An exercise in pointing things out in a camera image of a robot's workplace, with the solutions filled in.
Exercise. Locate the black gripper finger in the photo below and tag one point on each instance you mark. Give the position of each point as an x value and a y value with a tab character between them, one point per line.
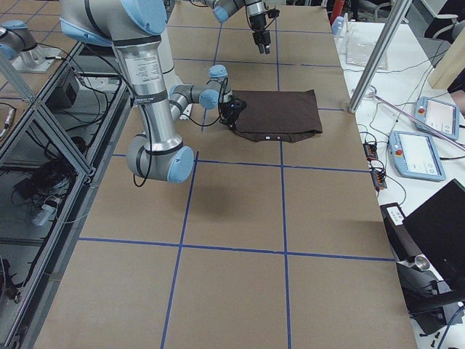
258	40

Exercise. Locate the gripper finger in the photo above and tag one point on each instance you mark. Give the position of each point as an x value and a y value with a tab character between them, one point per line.
266	42

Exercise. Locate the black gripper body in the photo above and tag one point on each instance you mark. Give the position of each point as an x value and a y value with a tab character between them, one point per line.
230	115
258	22

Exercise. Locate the brown t-shirt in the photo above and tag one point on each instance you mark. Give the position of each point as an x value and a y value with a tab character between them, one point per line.
278	116

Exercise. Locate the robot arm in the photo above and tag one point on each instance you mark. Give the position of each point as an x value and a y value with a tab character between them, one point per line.
223	10
134	30

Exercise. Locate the red cylinder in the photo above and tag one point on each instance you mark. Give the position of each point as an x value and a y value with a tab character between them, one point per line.
338	7

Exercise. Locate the reacher stick with white claw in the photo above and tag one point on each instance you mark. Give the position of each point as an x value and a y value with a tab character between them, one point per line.
433	131

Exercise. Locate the orange circuit board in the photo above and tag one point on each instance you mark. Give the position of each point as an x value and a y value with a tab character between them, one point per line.
378	176
370	150

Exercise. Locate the near teach pendant tablet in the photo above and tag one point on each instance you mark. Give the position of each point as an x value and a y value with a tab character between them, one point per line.
415	156

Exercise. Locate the teach pendant tablet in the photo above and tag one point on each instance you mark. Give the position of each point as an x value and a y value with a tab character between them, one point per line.
441	116
415	156

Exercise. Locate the far teach pendant tablet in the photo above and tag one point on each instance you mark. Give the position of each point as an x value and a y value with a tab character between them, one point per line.
441	116

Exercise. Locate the black box with white label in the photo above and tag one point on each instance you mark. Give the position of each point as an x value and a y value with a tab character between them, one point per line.
400	240

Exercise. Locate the black laptop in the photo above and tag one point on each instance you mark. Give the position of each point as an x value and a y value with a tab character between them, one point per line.
437	228

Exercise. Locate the aluminium frame post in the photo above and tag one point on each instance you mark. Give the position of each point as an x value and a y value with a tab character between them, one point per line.
386	36

